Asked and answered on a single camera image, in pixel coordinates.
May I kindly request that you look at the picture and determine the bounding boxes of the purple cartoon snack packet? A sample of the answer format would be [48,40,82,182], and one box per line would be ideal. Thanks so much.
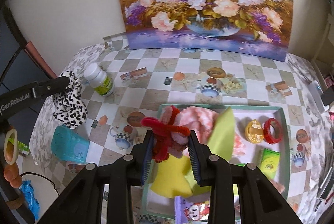
[174,196,209,224]

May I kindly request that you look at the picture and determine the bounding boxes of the pink white zigzag towel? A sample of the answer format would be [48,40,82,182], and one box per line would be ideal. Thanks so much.
[180,106,219,144]

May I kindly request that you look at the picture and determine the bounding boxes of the leopard print scrunchie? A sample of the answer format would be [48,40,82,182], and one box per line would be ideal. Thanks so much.
[53,71,88,129]

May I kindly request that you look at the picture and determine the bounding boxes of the white green pill bottle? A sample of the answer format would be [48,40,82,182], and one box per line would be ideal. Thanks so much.
[83,62,114,96]

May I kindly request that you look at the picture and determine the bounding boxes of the floral oil painting canvas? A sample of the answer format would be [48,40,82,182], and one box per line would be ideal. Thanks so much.
[119,0,293,61]

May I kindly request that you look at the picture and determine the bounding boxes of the black power adapter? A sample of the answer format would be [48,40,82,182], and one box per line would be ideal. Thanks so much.
[321,86,334,106]

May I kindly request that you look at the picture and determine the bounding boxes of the teal shallow box tray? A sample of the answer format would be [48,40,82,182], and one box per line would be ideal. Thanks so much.
[142,104,290,219]

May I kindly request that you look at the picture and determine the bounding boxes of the grey floral bedsheet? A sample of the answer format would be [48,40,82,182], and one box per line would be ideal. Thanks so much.
[29,43,109,175]

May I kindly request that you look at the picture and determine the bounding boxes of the beige pink fabric scrunchie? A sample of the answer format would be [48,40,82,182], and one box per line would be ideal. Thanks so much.
[232,134,247,157]

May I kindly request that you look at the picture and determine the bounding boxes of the checkered patterned tablecloth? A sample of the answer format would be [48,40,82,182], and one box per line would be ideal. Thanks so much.
[67,35,329,223]

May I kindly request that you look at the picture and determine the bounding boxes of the red pink chenille scrunchies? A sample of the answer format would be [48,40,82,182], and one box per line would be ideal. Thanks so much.
[141,105,190,163]

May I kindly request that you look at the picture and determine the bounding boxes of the person's left hand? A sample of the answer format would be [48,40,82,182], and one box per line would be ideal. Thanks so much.
[3,142,22,188]

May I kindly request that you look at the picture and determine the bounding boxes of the dark cabinet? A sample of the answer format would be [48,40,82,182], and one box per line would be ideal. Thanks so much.
[1,5,51,140]

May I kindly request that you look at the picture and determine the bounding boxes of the teal plastic container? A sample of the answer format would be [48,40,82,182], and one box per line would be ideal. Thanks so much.
[50,125,89,164]

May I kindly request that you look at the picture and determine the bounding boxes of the small green tissue box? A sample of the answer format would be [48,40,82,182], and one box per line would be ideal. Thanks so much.
[259,148,280,179]

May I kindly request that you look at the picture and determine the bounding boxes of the white power strip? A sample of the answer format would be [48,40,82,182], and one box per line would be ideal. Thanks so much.
[308,80,328,113]

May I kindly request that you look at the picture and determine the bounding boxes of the red tape roll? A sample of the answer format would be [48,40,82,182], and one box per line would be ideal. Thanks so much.
[263,118,283,144]

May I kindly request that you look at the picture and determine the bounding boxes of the yellow sponge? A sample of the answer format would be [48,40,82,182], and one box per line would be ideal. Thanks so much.
[149,154,212,199]

